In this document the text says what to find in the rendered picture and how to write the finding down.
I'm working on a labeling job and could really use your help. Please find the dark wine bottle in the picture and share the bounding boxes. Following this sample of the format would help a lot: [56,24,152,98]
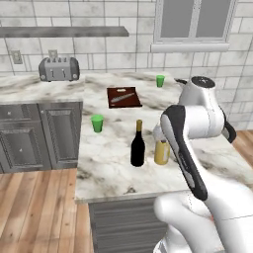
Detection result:
[129,119,146,168]

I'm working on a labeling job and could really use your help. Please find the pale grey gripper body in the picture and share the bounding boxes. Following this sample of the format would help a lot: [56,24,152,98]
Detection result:
[152,124,167,142]

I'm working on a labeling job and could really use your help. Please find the grey wall shelf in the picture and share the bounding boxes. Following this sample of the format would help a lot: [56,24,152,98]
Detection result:
[0,26,130,39]

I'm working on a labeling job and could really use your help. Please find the yellow drink can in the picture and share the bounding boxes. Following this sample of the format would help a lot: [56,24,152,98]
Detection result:
[153,138,171,166]

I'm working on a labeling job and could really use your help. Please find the grey cupboard door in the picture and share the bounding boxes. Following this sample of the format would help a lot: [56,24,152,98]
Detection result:
[38,101,84,171]
[0,126,52,174]

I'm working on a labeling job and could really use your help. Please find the white wall outlet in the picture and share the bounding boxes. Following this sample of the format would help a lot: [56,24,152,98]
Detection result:
[11,49,24,65]
[47,48,59,59]

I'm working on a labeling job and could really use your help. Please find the grey kitchen knife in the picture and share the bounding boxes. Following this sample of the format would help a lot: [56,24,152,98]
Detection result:
[111,92,136,104]

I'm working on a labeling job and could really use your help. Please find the grey slatted counter base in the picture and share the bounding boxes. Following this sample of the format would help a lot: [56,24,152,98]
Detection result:
[88,197,170,253]

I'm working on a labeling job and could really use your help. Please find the grey drawer front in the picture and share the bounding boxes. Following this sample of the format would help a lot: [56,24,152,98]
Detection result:
[0,104,41,123]

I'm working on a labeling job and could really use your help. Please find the green cup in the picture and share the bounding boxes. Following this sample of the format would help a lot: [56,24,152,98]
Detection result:
[155,74,166,89]
[90,114,105,134]

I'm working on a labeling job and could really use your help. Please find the dark red cutting board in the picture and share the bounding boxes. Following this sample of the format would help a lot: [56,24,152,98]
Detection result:
[106,86,143,110]

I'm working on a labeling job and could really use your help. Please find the grey toaster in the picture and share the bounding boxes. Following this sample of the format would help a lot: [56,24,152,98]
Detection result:
[38,56,81,83]

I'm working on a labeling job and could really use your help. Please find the white framed window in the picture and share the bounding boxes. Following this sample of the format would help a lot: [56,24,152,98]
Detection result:
[150,0,239,53]

